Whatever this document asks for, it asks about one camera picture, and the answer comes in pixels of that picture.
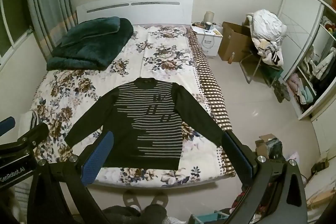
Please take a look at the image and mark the black grey striped sweater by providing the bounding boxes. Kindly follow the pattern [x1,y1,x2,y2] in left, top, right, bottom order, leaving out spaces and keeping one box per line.
[65,78,223,170]

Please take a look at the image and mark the chair piled with clothes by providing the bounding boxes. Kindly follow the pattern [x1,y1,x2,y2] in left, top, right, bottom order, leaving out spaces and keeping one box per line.
[239,9,287,87]

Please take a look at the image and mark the small open cardboard box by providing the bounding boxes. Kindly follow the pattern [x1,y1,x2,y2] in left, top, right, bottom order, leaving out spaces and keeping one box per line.
[255,134,284,160]

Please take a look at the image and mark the dark green folded blanket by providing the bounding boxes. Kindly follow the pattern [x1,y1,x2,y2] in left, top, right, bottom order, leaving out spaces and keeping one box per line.
[47,16,134,71]

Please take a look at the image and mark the brown cardboard box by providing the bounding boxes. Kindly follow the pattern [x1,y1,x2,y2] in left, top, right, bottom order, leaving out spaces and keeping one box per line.
[218,22,252,62]

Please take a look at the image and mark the floral bed quilt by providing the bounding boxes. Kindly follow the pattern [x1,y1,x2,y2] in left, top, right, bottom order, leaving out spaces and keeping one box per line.
[31,26,235,188]

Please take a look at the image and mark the white bedside table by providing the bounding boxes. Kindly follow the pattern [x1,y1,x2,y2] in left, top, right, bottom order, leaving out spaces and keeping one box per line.
[191,23,223,57]

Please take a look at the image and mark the white open wardrobe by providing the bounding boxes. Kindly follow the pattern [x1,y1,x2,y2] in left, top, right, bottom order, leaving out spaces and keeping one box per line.
[278,0,335,119]

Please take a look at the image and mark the grey cylindrical lamp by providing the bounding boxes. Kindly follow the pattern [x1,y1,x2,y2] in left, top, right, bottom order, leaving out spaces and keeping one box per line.
[203,11,214,25]

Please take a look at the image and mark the white bed headboard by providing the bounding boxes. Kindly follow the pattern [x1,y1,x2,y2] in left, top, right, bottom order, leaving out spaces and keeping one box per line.
[76,0,194,26]

